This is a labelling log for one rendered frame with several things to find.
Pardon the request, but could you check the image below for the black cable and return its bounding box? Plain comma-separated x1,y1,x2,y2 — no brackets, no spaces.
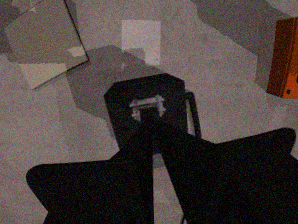
153,153,185,224

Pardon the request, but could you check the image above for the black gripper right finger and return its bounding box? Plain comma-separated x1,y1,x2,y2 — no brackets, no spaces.
154,121,295,224

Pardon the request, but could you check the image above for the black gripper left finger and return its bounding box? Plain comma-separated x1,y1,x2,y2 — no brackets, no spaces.
25,123,154,224

